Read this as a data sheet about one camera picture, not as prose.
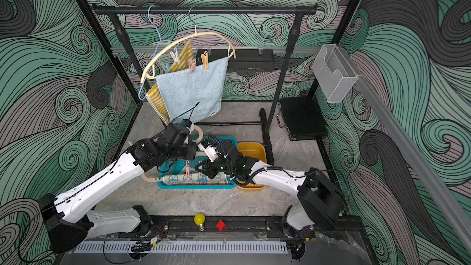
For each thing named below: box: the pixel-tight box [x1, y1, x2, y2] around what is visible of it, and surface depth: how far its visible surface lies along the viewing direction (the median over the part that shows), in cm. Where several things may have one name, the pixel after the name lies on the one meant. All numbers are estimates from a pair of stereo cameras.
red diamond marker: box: [215, 219, 227, 232], surface depth 74 cm
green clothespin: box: [163, 62, 171, 73], surface depth 67 cm
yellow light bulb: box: [193, 212, 206, 232], surface depth 74 cm
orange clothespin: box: [200, 50, 209, 71], surface depth 68 cm
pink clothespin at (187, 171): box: [185, 160, 191, 181], surface depth 74 cm
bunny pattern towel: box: [161, 174, 229, 186], surface depth 75 cm
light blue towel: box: [155, 57, 229, 124], surface depth 72 cm
